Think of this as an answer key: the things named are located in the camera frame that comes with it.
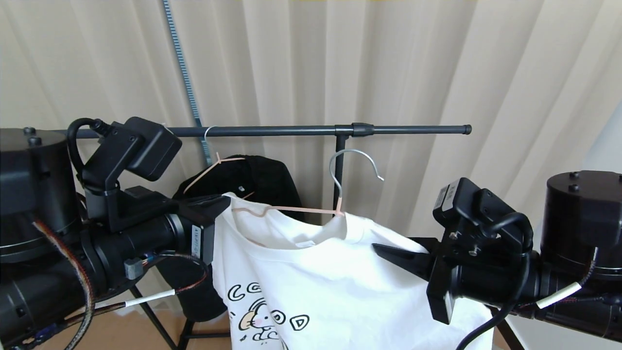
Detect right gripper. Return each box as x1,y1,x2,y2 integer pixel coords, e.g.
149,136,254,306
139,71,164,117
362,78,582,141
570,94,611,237
427,253,622,341

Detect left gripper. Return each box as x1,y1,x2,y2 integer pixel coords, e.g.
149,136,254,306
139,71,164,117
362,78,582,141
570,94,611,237
0,214,217,343

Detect white garment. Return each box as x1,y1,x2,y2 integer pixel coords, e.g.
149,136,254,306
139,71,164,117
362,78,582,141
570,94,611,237
211,192,495,350

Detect pink clothes hanger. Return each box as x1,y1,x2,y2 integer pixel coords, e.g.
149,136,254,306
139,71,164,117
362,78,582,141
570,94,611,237
183,125,256,201
231,148,385,218

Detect black shorts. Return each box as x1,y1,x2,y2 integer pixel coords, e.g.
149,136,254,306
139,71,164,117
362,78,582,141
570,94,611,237
155,155,306,322

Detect black clothes rack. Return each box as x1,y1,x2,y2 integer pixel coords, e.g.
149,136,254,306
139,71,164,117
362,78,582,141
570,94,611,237
73,123,473,350

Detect beige curtain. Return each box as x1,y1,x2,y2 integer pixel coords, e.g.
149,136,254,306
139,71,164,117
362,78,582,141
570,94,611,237
0,0,622,321

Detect black cable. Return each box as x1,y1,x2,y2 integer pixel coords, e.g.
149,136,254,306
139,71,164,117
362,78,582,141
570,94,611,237
67,118,110,195
456,212,535,350

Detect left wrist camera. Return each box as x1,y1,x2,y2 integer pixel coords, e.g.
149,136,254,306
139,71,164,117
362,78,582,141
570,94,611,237
78,117,183,233

